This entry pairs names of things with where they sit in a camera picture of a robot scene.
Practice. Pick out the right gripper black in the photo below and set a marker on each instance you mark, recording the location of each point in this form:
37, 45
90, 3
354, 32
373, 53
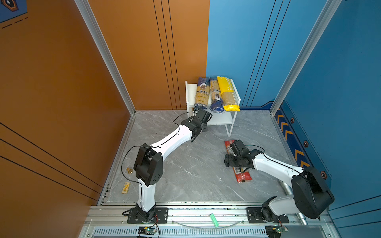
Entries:
228, 161

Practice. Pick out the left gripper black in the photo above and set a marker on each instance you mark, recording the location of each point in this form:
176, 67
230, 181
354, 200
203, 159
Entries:
205, 127

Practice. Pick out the red-ended spaghetti bag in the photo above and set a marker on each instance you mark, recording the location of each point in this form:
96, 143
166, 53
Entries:
241, 174

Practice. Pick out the Ankara spaghetti bag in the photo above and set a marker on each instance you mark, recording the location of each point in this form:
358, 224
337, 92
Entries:
202, 93
216, 98

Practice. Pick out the yellow Pastatime spaghetti bag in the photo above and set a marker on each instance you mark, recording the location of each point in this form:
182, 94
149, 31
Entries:
230, 103

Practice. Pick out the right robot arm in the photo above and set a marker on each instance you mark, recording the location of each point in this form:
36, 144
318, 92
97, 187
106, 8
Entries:
310, 196

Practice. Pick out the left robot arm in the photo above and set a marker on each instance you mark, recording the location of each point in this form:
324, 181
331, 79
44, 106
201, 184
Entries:
150, 159

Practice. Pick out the white two-tier shelf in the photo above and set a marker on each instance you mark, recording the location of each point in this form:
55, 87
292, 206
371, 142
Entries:
226, 118

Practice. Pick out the silver metal cylinder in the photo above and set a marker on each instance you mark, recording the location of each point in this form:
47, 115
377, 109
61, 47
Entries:
289, 191

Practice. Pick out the green ridged plastic piece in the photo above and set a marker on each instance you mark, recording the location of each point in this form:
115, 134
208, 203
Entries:
214, 221

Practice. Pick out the right green circuit board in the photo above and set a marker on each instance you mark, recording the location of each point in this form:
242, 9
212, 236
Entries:
275, 232

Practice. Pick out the green circuit board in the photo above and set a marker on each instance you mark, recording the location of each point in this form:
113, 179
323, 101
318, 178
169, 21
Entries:
147, 231
275, 232

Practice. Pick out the yellow label tag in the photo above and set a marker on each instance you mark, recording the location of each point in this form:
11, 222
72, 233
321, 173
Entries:
126, 188

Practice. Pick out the left green circuit board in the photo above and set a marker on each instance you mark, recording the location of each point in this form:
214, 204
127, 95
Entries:
147, 231

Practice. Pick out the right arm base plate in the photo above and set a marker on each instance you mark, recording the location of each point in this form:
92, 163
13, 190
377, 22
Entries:
258, 215

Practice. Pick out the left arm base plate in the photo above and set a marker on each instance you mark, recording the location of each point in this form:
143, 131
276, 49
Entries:
158, 215

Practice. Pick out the aluminium front rail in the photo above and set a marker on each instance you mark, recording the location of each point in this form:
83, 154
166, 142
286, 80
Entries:
191, 220

